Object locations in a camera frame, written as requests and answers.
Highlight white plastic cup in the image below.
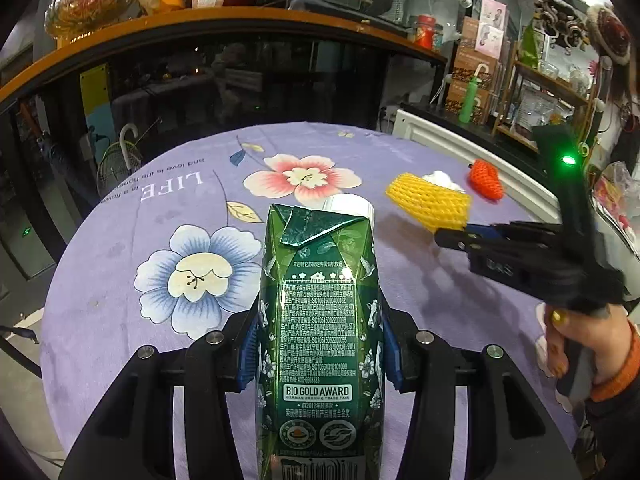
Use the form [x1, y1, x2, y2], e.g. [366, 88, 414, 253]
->
[325, 195, 376, 226]

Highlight person's right hand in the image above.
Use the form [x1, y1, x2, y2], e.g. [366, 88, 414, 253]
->
[544, 305, 639, 397]

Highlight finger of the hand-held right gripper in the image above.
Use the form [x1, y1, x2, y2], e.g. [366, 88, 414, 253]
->
[434, 222, 566, 255]

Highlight wooden edged glass counter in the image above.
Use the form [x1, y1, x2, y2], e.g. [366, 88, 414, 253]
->
[0, 7, 448, 281]

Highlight red tin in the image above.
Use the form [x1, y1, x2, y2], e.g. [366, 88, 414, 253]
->
[416, 15, 444, 52]

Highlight wooden shelf rack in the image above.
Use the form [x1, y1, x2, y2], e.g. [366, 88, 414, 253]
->
[492, 25, 601, 147]

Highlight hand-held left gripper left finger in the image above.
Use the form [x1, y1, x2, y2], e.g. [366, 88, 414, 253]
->
[57, 309, 260, 480]

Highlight purple floral tablecloth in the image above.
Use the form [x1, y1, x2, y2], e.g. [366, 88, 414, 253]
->
[42, 122, 591, 480]

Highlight dark red decorative hat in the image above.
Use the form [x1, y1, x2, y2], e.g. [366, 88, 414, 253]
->
[586, 4, 633, 64]

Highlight stack of brown boxes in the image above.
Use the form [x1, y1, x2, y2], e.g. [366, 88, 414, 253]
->
[445, 16, 502, 127]

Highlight clear plastic bag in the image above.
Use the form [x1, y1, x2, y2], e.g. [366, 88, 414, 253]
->
[594, 160, 640, 247]

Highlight wire fan guard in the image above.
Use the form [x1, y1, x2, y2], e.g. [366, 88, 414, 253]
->
[96, 141, 144, 197]

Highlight green bottle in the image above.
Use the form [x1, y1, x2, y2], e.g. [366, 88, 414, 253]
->
[459, 77, 479, 124]

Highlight white foam net piece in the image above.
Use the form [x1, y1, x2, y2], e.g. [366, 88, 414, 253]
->
[422, 170, 466, 193]

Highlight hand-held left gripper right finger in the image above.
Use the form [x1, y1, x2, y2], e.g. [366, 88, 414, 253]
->
[382, 306, 583, 480]

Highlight green drink carton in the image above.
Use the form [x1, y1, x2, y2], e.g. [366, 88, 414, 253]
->
[255, 203, 388, 480]

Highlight orange foam fruit net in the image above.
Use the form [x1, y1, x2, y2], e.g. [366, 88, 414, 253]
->
[467, 159, 505, 202]

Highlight white handled umbrella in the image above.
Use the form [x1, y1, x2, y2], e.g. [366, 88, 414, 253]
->
[119, 122, 139, 167]

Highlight pink card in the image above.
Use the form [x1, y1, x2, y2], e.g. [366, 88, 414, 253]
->
[477, 0, 509, 59]

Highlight yellow foam fruit net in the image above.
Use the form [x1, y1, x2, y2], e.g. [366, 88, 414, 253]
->
[385, 172, 473, 233]

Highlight person's right forearm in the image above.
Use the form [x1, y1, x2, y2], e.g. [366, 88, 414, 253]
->
[582, 322, 640, 480]

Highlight yellow panel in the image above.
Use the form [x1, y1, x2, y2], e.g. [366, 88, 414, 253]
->
[79, 64, 109, 147]

